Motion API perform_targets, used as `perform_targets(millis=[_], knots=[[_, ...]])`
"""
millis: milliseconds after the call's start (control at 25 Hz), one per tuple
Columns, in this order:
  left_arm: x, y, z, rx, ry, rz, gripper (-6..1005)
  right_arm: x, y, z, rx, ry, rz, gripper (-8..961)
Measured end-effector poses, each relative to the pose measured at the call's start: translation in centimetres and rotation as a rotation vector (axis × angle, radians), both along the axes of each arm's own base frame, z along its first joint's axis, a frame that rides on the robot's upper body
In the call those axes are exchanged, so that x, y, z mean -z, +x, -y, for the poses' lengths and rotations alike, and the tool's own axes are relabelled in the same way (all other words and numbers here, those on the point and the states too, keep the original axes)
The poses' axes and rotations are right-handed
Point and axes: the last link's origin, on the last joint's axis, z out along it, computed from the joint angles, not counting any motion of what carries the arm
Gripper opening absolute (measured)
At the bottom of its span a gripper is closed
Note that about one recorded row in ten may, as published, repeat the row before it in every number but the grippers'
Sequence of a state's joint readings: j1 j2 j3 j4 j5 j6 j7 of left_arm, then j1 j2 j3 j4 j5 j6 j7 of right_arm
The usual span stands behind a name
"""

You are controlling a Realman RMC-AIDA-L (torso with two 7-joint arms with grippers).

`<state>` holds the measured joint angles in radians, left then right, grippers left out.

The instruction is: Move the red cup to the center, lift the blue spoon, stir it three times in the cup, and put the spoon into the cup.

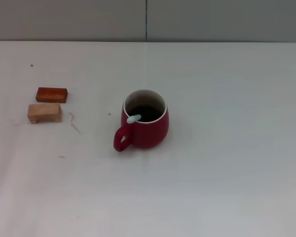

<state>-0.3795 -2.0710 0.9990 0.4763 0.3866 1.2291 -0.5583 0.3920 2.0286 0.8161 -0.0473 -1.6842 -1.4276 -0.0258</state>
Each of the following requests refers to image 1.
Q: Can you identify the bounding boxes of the reddish brown wooden block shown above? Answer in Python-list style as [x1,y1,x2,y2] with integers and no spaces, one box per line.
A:
[35,87,69,103]

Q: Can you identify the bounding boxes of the red ceramic cup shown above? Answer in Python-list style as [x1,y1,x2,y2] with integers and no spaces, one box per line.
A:
[113,89,170,153]

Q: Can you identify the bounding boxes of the light wooden block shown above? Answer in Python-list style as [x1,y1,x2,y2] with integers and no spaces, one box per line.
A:
[27,102,63,125]

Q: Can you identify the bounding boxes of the light blue handled metal spoon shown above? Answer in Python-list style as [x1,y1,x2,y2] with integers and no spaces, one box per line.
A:
[127,114,142,124]

